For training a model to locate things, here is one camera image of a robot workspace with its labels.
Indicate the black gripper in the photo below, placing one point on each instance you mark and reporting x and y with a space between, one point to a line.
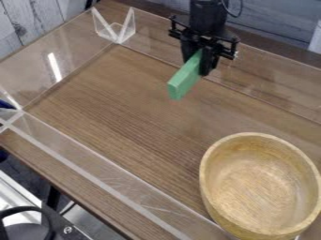
202 30

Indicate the green rectangular block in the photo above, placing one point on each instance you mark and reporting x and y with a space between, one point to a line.
185 77

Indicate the light wooden bowl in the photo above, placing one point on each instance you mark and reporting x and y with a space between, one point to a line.
260 187

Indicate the black table leg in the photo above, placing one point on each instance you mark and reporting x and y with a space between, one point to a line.
54 198

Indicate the clear acrylic corner bracket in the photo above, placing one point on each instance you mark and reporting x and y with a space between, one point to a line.
115 32

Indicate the clear acrylic wall panel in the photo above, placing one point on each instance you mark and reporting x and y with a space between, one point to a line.
87 190

